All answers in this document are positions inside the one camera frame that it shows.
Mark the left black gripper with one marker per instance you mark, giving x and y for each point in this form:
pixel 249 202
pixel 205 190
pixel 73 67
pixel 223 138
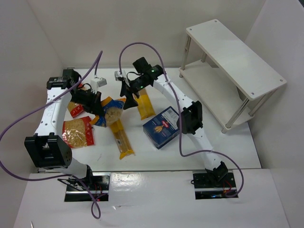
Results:
pixel 94 102

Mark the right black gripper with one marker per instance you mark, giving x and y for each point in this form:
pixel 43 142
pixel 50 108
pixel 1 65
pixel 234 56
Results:
pixel 127 91

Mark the blue orange pasta bag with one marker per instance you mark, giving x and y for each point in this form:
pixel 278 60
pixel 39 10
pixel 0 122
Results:
pixel 112 112

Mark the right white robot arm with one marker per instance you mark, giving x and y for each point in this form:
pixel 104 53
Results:
pixel 190 120

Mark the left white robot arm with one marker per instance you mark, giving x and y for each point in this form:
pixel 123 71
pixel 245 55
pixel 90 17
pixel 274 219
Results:
pixel 46 147

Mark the dark blue pasta box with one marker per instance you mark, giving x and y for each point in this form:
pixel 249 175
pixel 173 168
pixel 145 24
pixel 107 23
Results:
pixel 162 128

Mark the white two-tier shelf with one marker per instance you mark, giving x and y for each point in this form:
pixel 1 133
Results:
pixel 232 81

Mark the yellow spaghetti pack right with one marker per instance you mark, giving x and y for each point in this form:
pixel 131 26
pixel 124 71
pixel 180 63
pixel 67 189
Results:
pixel 145 107

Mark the yellow spaghetti pack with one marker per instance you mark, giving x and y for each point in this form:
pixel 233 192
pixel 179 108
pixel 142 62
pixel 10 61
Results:
pixel 145 107
pixel 121 139

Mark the red macaroni bag upper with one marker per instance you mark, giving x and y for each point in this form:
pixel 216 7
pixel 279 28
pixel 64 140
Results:
pixel 74 109

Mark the red macaroni bag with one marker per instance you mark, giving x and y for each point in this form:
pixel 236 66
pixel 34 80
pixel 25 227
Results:
pixel 74 109
pixel 77 133

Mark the red macaroni bag lower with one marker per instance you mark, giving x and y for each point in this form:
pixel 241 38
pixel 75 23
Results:
pixel 77 133

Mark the yellow spaghetti pack left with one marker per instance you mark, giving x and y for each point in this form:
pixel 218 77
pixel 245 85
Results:
pixel 121 139

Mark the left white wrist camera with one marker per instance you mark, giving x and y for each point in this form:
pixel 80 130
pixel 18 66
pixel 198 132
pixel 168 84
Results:
pixel 97 82

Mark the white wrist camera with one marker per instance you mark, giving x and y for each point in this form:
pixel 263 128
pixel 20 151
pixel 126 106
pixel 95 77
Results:
pixel 97 82
pixel 121 76

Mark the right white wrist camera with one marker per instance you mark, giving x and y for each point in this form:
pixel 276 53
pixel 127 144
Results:
pixel 121 76

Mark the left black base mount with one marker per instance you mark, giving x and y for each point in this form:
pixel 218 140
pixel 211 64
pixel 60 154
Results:
pixel 98 185

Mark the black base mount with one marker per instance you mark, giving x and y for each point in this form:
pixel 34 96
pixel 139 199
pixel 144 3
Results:
pixel 98 185
pixel 206 188

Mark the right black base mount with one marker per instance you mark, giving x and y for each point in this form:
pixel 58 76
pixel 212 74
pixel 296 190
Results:
pixel 206 188

